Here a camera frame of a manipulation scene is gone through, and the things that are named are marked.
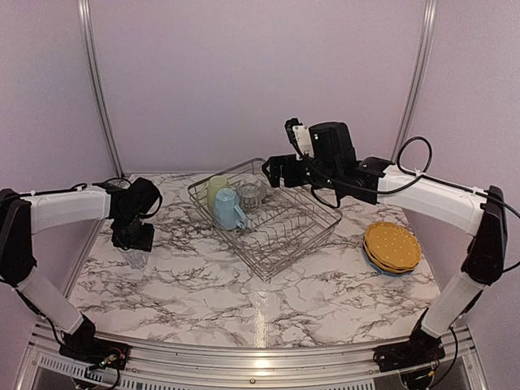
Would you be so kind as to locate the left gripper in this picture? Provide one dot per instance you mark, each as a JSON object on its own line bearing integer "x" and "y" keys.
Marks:
{"x": 145, "y": 243}

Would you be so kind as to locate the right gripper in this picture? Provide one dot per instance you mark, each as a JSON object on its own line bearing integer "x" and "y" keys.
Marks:
{"x": 275, "y": 162}

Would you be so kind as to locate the clear glass front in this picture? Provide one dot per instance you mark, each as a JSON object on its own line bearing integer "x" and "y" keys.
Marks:
{"x": 136, "y": 259}

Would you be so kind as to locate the clear glass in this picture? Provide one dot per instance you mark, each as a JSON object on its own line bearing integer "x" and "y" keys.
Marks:
{"x": 136, "y": 259}
{"x": 250, "y": 195}

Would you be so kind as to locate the clear glass back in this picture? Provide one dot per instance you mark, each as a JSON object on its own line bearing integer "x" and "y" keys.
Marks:
{"x": 250, "y": 195}

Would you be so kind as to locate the light blue mug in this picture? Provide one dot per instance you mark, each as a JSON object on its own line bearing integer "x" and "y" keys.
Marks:
{"x": 227, "y": 210}

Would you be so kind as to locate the yellow plate back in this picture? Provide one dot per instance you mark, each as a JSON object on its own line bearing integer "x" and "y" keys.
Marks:
{"x": 392, "y": 243}

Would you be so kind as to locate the yellow plate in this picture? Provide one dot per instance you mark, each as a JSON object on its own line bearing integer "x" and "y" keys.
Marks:
{"x": 392, "y": 243}
{"x": 387, "y": 265}

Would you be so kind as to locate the yellow plate front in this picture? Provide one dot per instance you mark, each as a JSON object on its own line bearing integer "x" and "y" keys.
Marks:
{"x": 387, "y": 265}

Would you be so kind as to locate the blue dotted plate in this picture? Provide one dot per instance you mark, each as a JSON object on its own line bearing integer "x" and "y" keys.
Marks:
{"x": 385, "y": 272}

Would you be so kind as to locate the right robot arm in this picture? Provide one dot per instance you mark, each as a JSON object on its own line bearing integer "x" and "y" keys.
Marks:
{"x": 325, "y": 158}

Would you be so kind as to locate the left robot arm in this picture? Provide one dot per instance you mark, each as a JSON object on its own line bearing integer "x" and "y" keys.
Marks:
{"x": 23, "y": 215}

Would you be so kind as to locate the white ribbed bowl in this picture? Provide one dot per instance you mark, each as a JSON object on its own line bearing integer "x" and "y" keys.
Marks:
{"x": 251, "y": 179}

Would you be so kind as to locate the green mug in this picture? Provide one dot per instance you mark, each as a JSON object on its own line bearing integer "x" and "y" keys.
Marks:
{"x": 214, "y": 184}

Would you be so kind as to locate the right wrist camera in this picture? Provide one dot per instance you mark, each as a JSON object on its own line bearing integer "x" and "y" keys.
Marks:
{"x": 299, "y": 138}

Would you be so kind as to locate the wire dish rack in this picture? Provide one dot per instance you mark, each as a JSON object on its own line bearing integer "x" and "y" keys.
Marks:
{"x": 288, "y": 224}

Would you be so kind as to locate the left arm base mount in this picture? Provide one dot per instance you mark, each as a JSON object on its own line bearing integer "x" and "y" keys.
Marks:
{"x": 104, "y": 354}

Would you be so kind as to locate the front aluminium rail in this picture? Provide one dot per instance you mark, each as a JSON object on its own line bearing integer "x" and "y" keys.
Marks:
{"x": 161, "y": 365}

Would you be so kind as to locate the right aluminium post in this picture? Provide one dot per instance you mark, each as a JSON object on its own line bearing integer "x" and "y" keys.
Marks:
{"x": 418, "y": 75}

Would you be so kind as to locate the aluminium post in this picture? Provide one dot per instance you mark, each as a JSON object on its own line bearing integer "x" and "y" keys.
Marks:
{"x": 418, "y": 75}
{"x": 86, "y": 24}

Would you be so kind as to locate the left aluminium post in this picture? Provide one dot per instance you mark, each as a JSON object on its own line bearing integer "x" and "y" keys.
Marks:
{"x": 86, "y": 24}

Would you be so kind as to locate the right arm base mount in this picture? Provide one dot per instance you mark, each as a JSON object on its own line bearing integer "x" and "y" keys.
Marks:
{"x": 406, "y": 354}

